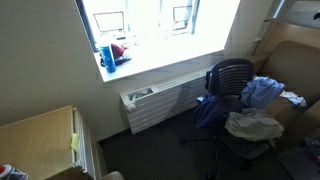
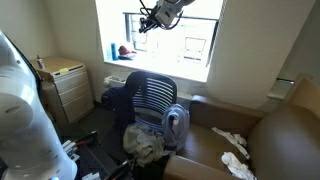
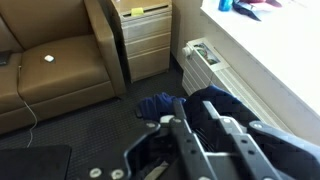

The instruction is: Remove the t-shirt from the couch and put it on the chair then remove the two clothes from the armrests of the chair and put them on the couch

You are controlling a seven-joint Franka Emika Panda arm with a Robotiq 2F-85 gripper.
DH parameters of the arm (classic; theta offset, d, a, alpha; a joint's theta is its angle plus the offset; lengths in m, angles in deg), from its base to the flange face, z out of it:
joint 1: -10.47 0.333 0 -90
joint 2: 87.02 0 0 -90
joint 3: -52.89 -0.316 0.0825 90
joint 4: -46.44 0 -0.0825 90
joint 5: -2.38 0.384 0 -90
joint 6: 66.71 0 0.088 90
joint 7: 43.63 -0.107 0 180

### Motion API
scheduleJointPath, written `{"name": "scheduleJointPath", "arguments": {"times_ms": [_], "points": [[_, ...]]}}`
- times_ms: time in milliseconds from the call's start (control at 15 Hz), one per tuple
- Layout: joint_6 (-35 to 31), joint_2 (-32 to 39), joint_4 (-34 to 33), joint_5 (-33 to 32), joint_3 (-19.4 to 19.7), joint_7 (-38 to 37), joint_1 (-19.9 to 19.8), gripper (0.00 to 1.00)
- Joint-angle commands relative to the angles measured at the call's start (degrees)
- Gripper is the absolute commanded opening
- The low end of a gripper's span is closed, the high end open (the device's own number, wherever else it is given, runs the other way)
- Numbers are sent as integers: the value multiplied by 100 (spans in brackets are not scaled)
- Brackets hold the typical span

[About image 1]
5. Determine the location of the navy blue garment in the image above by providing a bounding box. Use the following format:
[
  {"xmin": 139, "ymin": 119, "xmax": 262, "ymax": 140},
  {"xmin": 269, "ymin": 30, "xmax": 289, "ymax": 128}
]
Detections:
[{"xmin": 193, "ymin": 64, "xmax": 247, "ymax": 132}]

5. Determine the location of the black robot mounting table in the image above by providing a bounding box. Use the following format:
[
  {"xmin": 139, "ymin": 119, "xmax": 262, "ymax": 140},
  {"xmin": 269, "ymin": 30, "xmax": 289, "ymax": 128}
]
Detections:
[{"xmin": 278, "ymin": 134, "xmax": 320, "ymax": 180}]

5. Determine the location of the yellow sticky note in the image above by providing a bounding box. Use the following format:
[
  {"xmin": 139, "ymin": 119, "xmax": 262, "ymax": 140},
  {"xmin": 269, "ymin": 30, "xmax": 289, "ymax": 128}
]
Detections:
[{"xmin": 70, "ymin": 132, "xmax": 81, "ymax": 152}]

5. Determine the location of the black mesh office chair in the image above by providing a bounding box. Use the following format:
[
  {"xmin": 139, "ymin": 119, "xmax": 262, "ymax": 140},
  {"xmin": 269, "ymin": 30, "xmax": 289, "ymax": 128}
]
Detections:
[{"xmin": 179, "ymin": 58, "xmax": 278, "ymax": 180}]

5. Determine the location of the white patterned cloth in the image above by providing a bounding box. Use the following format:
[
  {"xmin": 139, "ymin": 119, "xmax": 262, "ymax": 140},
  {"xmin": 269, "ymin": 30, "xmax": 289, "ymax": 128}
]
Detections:
[{"xmin": 279, "ymin": 90, "xmax": 308, "ymax": 109}]

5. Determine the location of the window with dark frame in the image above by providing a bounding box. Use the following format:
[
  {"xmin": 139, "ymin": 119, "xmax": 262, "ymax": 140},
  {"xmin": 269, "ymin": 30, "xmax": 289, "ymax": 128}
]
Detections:
[{"xmin": 74, "ymin": 0, "xmax": 242, "ymax": 83}]

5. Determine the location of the tan leather couch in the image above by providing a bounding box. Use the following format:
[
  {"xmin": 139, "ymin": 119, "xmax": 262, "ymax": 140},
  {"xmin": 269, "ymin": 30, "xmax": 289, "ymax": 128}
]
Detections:
[{"xmin": 249, "ymin": 19, "xmax": 320, "ymax": 155}]

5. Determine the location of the light blue shirt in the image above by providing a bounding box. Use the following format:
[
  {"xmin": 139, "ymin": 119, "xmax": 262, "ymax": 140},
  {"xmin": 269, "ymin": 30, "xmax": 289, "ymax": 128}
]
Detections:
[{"xmin": 240, "ymin": 76, "xmax": 286, "ymax": 110}]

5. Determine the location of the pale grey rounded object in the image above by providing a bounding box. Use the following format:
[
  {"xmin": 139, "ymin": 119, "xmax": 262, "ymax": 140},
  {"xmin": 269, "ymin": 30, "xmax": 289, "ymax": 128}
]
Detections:
[{"xmin": 99, "ymin": 170, "xmax": 125, "ymax": 180}]

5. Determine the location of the red and white bottle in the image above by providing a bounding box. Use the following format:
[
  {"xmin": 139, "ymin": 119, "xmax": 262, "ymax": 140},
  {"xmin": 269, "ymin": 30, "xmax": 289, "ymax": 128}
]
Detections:
[{"xmin": 0, "ymin": 164, "xmax": 30, "ymax": 180}]

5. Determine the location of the blue water bottle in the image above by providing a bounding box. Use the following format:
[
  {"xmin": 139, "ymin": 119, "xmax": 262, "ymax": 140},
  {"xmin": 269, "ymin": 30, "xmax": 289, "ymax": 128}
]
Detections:
[{"xmin": 98, "ymin": 35, "xmax": 117, "ymax": 74}]

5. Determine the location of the dark blue sill item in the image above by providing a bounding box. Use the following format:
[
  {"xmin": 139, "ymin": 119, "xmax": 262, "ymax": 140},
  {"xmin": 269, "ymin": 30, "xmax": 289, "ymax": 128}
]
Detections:
[{"xmin": 114, "ymin": 54, "xmax": 133, "ymax": 67}]

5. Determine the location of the white wall radiator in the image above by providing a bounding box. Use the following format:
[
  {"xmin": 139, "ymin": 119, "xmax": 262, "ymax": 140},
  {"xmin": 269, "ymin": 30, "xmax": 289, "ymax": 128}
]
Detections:
[{"xmin": 119, "ymin": 68, "xmax": 214, "ymax": 135}]

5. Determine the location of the red cap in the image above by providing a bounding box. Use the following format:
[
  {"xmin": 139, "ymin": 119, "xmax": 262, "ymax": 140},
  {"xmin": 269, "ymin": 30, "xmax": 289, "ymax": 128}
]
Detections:
[{"xmin": 110, "ymin": 43, "xmax": 127, "ymax": 60}]

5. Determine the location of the grey t-shirt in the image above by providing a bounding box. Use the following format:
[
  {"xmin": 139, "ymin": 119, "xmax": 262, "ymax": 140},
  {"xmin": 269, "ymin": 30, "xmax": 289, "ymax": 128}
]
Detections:
[{"xmin": 224, "ymin": 107, "xmax": 285, "ymax": 143}]

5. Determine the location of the wooden filing cabinet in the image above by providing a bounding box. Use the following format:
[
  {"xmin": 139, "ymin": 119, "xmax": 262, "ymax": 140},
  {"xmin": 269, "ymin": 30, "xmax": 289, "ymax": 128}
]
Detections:
[{"xmin": 0, "ymin": 104, "xmax": 103, "ymax": 180}]

